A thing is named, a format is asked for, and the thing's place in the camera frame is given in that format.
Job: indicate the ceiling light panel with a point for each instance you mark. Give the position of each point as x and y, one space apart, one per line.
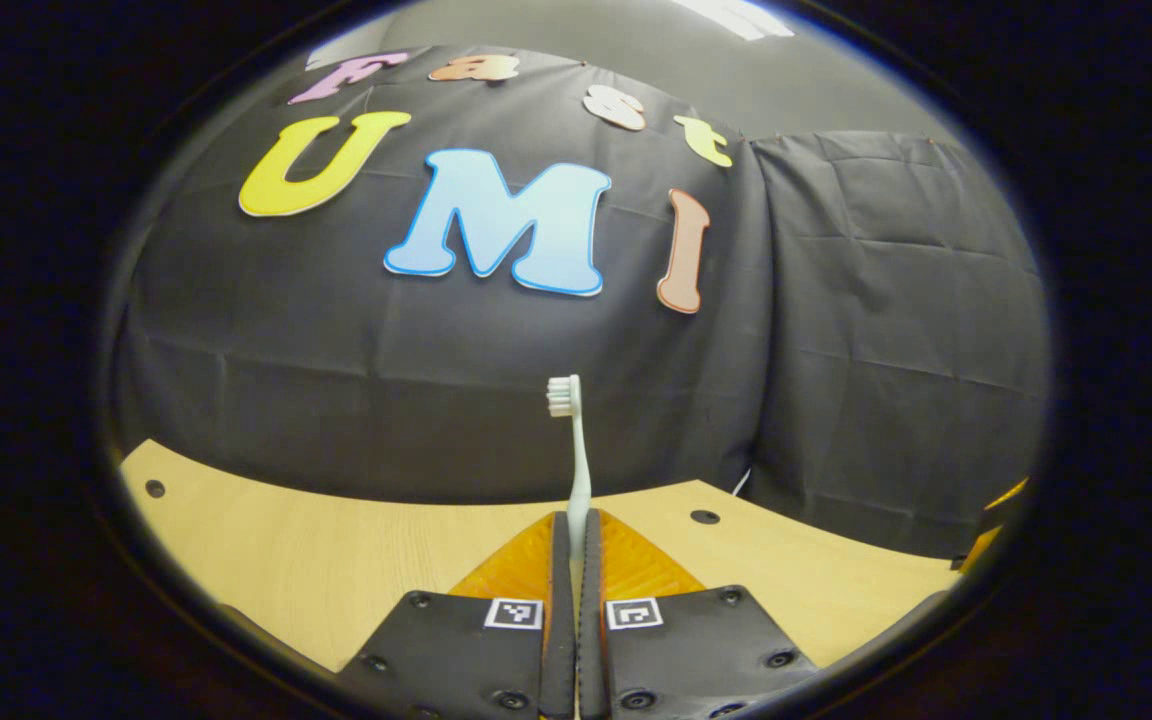
736 15

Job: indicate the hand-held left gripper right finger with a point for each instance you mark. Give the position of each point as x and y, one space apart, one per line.
591 620

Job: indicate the pale green toothbrush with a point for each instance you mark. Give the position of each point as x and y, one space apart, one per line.
579 470

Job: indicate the black backdrop cloth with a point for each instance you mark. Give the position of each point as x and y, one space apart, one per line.
836 350

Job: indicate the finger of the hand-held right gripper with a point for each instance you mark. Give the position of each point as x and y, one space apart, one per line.
991 525

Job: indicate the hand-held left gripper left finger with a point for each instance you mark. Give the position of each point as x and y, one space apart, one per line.
561 620

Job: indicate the light wooden desktop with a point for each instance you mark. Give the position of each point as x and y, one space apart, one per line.
286 560

